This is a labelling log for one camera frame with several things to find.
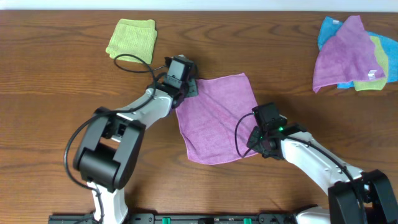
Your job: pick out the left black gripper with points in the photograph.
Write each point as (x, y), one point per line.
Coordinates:
(193, 80)

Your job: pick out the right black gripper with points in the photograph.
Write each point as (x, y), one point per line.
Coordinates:
(252, 142)

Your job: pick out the purple microfiber cloth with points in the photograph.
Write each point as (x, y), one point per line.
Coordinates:
(209, 122)

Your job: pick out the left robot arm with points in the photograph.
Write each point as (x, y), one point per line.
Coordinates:
(108, 152)

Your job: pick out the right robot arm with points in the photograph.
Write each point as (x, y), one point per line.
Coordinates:
(354, 196)

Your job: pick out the folded green cloth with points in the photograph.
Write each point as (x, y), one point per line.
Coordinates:
(133, 37)

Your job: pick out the purple cloth in pile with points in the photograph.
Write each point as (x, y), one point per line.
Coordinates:
(346, 56)

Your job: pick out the green cloth in pile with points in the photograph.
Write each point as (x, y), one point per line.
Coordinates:
(377, 71)

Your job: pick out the blue cloth in pile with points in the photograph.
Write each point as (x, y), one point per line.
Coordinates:
(330, 26)

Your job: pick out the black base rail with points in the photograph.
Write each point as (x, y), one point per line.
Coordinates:
(262, 218)

